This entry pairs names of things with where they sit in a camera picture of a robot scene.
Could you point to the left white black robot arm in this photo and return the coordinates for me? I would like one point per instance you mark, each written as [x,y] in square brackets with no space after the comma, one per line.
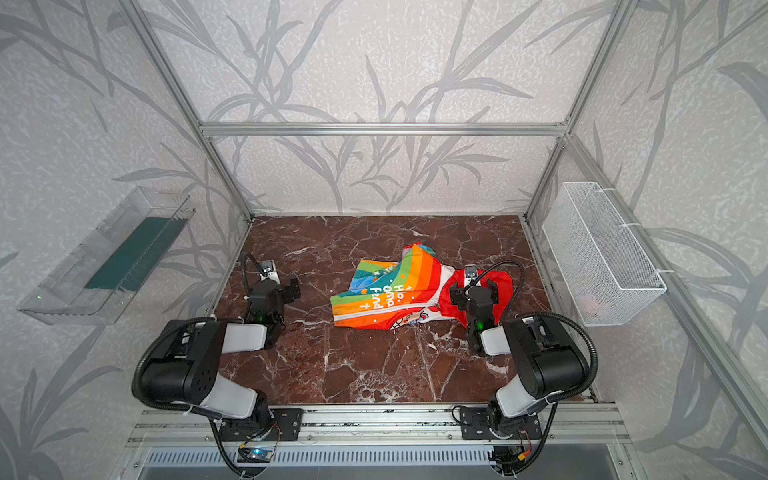
[180,369]

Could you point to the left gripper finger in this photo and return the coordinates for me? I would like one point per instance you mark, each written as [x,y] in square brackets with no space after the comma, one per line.
[252,292]
[292,291]

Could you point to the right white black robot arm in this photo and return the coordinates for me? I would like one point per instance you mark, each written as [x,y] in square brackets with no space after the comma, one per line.
[555,360]

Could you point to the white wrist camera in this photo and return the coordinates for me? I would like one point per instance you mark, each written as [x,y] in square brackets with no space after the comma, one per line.
[471,273]
[267,271]

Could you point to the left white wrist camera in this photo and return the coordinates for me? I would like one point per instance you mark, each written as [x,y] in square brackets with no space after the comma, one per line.
[267,271]

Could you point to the rainbow striped kids jacket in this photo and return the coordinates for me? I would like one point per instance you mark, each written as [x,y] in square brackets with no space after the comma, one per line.
[389,295]

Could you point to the aluminium cage frame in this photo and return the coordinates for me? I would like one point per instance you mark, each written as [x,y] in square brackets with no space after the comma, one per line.
[742,391]

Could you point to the small pink object in basket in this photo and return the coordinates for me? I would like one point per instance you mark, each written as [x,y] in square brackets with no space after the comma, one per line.
[591,306]

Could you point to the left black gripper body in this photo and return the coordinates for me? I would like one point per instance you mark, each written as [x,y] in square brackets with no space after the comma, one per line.
[287,288]

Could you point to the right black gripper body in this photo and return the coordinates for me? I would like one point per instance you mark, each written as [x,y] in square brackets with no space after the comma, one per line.
[477,288]

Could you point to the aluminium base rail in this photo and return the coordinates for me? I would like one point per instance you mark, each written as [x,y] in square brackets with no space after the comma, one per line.
[381,425]

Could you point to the left green circuit board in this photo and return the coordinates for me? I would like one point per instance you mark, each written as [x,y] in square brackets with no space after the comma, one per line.
[254,454]

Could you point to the white wire mesh basket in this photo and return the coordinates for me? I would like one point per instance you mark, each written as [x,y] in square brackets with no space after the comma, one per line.
[597,253]

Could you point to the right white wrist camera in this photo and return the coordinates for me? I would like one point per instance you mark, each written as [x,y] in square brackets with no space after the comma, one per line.
[471,273]

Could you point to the clear plastic wall tray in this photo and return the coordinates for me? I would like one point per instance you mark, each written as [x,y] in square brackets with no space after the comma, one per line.
[97,281]

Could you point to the right circuit board with wires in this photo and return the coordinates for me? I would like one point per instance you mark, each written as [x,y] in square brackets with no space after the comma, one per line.
[509,461]

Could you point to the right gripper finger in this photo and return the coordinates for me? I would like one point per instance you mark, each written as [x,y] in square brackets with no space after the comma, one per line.
[458,296]
[493,289]

